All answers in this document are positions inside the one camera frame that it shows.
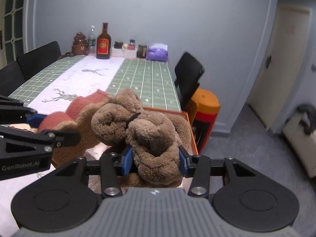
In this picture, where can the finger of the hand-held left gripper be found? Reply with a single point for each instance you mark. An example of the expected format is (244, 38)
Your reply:
(37, 119)
(66, 138)

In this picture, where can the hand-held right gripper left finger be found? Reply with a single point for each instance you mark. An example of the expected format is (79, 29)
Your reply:
(127, 160)

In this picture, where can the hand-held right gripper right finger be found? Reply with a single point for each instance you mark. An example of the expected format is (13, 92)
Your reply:
(182, 160)

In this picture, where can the tan plush toy pink paws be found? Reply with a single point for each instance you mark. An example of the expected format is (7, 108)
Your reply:
(84, 123)

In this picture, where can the orange storage box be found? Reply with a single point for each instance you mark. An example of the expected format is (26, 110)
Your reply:
(193, 138)

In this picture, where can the brown fluffy plush toy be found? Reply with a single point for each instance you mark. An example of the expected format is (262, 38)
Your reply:
(153, 133)

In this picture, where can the white deer print table runner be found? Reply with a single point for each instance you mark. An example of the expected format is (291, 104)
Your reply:
(81, 84)

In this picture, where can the orange plastic stool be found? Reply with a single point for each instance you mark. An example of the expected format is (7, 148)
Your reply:
(205, 101)

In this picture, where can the brown ceramic jar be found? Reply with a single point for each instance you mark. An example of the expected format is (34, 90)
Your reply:
(80, 45)

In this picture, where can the clear water bottle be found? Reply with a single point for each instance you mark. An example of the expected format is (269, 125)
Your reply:
(91, 39)

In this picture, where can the brown liquor bottle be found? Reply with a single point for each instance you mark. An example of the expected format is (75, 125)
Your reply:
(103, 47)

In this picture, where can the white cardboard box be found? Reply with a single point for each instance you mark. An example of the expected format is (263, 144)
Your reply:
(119, 53)

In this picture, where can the glass panel door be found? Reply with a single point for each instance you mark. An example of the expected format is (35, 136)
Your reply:
(12, 17)

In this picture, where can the dark lidded jar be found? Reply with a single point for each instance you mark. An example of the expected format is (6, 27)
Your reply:
(118, 45)

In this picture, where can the small gold lid jar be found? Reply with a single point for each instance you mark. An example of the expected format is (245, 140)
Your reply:
(125, 47)

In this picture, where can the tall dark glass jar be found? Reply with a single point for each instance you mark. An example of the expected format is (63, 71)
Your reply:
(142, 51)

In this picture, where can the purple tissue pack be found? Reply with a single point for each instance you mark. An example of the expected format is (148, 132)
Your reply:
(157, 52)

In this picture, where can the red label jar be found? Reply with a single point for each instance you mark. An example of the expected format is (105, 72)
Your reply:
(131, 45)

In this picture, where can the dark cloth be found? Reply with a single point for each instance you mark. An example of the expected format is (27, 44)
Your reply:
(307, 121)

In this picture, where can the cream door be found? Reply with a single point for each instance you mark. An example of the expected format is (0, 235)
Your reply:
(284, 66)

